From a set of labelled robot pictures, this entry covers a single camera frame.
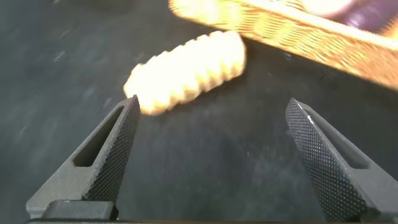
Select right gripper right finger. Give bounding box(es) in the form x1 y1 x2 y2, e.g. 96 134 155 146
285 98 398 223

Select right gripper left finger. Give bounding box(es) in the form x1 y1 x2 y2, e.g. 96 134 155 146
25 95 141 220

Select striped bread roll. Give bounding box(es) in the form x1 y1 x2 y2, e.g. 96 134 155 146
123 30 248 117

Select purple eggplant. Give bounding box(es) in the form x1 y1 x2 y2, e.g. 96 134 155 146
337 0 398 34

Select pink egg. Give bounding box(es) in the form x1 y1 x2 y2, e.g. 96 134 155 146
300 0 357 18

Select wicker basket with brown handles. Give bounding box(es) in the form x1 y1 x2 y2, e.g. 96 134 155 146
168 0 398 91

